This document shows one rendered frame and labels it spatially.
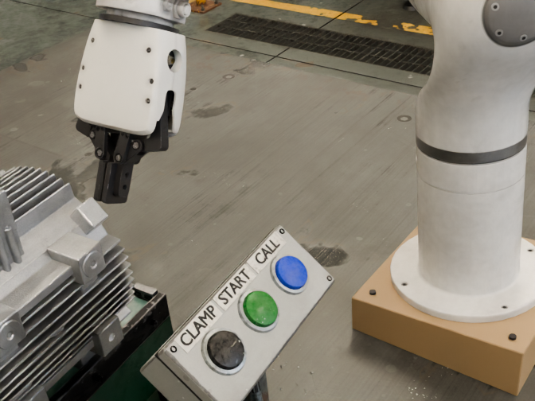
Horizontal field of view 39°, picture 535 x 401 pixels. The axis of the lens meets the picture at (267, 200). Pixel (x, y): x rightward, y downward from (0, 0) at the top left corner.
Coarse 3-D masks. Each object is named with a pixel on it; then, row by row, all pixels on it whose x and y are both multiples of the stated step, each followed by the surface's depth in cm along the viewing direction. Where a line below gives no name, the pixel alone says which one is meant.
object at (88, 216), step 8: (88, 200) 71; (80, 208) 70; (88, 208) 70; (96, 208) 71; (72, 216) 71; (80, 216) 70; (88, 216) 70; (96, 216) 70; (104, 216) 71; (80, 224) 71; (88, 224) 70; (96, 224) 70; (88, 232) 71; (120, 312) 77; (128, 312) 78; (120, 320) 77
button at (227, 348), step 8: (216, 336) 56; (224, 336) 57; (232, 336) 57; (208, 344) 56; (216, 344) 56; (224, 344) 56; (232, 344) 57; (240, 344) 57; (208, 352) 56; (216, 352) 56; (224, 352) 56; (232, 352) 56; (240, 352) 57; (216, 360) 55; (224, 360) 56; (232, 360) 56; (240, 360) 56; (224, 368) 56; (232, 368) 56
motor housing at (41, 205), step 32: (32, 192) 70; (64, 192) 71; (32, 224) 69; (64, 224) 70; (32, 256) 67; (0, 288) 64; (32, 288) 65; (64, 288) 67; (96, 288) 70; (128, 288) 74; (32, 320) 65; (64, 320) 67; (96, 320) 71; (32, 352) 64; (64, 352) 69; (0, 384) 62; (32, 384) 66
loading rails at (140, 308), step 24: (144, 288) 85; (144, 312) 82; (168, 312) 85; (144, 336) 82; (168, 336) 86; (96, 360) 76; (120, 360) 80; (144, 360) 83; (72, 384) 74; (96, 384) 77; (120, 384) 81; (144, 384) 85
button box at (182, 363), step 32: (256, 256) 63; (224, 288) 60; (256, 288) 61; (288, 288) 63; (320, 288) 65; (192, 320) 57; (224, 320) 58; (288, 320) 61; (160, 352) 55; (192, 352) 55; (256, 352) 58; (160, 384) 57; (192, 384) 55; (224, 384) 55
